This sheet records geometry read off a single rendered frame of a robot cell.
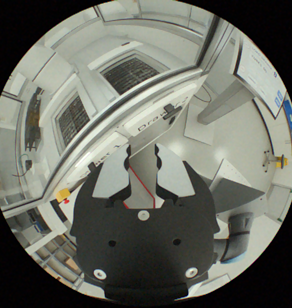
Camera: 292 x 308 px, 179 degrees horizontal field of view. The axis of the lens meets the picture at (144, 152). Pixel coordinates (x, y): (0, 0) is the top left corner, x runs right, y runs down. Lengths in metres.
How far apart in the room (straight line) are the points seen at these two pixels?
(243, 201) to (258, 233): 3.01
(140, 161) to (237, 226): 1.13
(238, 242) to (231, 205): 0.19
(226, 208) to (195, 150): 0.97
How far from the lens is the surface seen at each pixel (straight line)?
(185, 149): 1.24
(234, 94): 0.84
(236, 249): 0.51
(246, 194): 0.45
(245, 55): 0.64
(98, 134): 0.23
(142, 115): 0.27
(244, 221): 0.53
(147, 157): 1.18
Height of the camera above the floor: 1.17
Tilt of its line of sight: 85 degrees down
